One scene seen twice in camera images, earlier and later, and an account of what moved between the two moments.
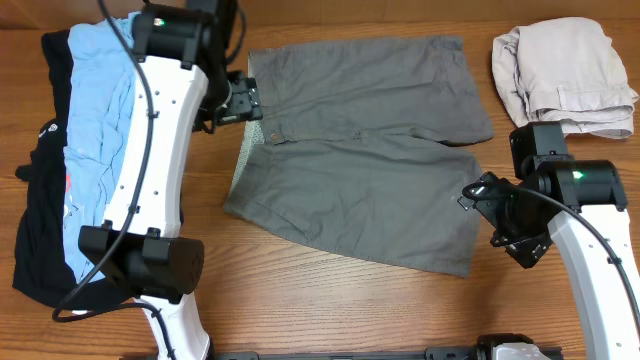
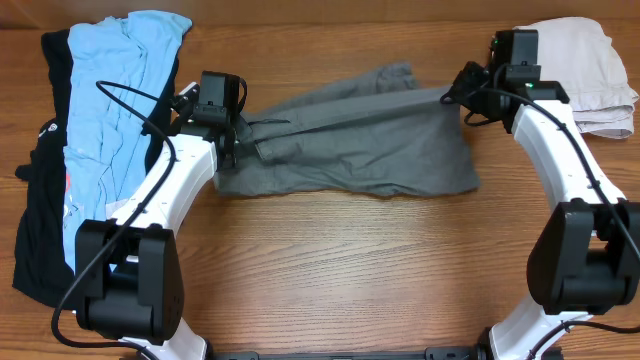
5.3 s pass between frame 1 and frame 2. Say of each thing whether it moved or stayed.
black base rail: stayed
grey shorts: moved
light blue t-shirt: stayed
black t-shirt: stayed
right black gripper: moved
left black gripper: moved
